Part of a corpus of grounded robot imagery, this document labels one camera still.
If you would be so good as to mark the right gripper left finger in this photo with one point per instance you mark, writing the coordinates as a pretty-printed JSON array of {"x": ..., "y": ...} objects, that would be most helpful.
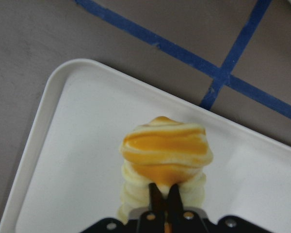
[{"x": 157, "y": 203}]

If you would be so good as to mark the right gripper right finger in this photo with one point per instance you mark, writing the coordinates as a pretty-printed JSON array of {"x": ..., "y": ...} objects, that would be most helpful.
[{"x": 174, "y": 202}]

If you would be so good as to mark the spiral bread roll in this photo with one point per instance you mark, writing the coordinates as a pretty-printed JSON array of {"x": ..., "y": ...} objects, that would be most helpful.
[{"x": 164, "y": 152}]

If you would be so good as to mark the cream rectangular tray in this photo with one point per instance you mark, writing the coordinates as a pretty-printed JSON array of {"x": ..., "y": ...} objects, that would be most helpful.
[{"x": 100, "y": 137}]

